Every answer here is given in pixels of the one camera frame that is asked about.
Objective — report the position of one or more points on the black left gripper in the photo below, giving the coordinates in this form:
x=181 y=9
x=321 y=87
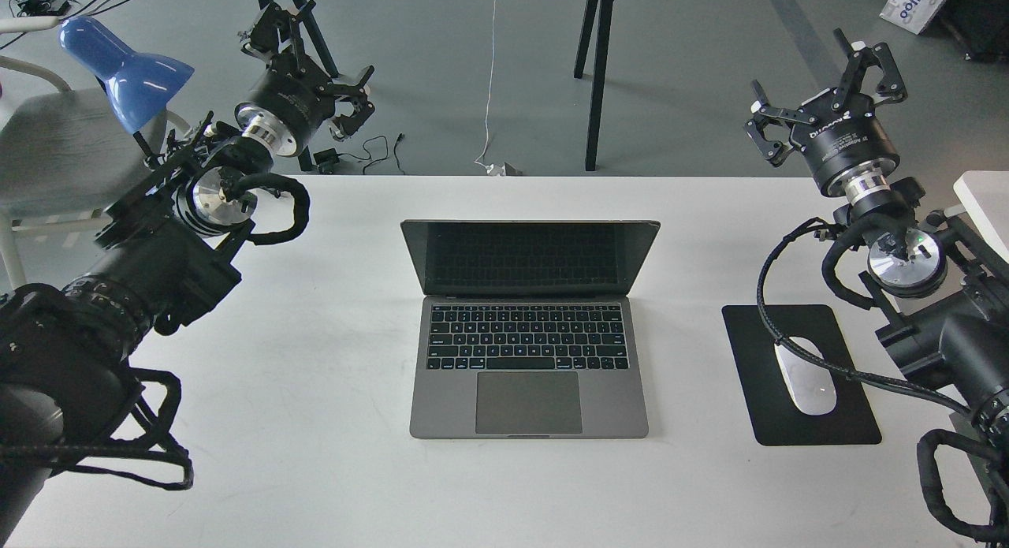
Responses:
x=280 y=112

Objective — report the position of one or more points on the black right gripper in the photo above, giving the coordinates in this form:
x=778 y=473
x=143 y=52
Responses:
x=847 y=142

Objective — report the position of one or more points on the grey laptop notebook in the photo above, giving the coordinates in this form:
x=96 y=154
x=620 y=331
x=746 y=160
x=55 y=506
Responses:
x=526 y=330

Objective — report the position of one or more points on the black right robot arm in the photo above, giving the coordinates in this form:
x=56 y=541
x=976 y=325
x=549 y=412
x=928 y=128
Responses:
x=942 y=289

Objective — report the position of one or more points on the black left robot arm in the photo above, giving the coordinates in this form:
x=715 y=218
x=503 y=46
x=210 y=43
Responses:
x=69 y=392

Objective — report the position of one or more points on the white cardboard box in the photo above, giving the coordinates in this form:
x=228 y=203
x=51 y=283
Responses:
x=912 y=15

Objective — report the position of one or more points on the blue desk lamp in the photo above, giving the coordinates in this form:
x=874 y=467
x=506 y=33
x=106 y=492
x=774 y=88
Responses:
x=138 y=85

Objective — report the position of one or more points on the white side table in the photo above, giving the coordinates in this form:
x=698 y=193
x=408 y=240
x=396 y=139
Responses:
x=984 y=194

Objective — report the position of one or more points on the grey white chair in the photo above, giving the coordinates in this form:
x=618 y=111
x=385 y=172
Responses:
x=63 y=152

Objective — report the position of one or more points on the white computer mouse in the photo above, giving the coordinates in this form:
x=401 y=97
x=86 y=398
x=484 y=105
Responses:
x=809 y=386

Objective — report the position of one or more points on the black mouse pad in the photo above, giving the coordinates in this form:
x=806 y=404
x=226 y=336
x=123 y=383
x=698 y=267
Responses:
x=775 y=420

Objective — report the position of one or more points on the black power adapter with cable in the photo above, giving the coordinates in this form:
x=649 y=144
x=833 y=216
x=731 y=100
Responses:
x=374 y=151

